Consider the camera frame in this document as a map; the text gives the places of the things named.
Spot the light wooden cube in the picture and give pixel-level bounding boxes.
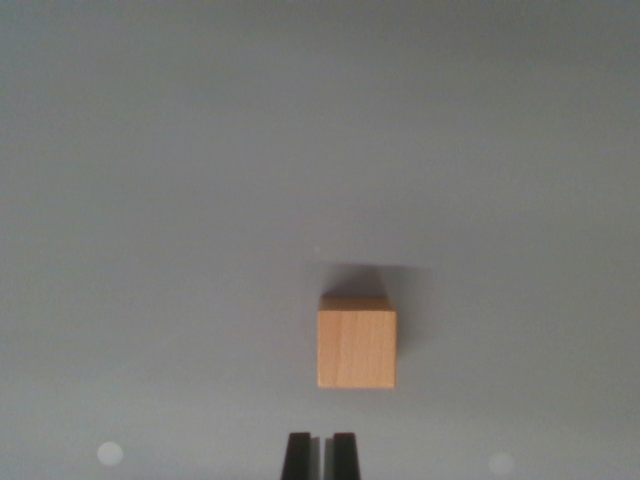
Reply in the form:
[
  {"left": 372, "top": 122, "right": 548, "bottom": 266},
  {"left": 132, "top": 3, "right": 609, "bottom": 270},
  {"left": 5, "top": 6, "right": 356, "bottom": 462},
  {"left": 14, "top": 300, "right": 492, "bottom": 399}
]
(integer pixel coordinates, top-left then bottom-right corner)
[{"left": 316, "top": 294, "right": 399, "bottom": 391}]

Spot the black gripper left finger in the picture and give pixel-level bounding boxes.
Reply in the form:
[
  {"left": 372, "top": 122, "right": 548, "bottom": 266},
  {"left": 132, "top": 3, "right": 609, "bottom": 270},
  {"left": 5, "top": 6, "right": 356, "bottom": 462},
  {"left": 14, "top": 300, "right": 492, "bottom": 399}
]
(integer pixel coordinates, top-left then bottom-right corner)
[{"left": 281, "top": 432, "right": 322, "bottom": 480}]

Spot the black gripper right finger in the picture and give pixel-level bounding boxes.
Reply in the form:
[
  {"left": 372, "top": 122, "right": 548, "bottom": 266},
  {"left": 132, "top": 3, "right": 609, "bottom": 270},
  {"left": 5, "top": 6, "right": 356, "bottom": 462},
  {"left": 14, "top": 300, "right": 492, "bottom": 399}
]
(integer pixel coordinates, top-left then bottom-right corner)
[{"left": 323, "top": 432, "right": 363, "bottom": 480}]

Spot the grey plastic tray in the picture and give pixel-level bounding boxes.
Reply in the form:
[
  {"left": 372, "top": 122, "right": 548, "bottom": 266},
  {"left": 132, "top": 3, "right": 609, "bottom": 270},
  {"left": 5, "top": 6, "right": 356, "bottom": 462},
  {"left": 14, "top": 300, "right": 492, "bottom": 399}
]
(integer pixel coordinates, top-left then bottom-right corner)
[{"left": 0, "top": 0, "right": 640, "bottom": 480}]

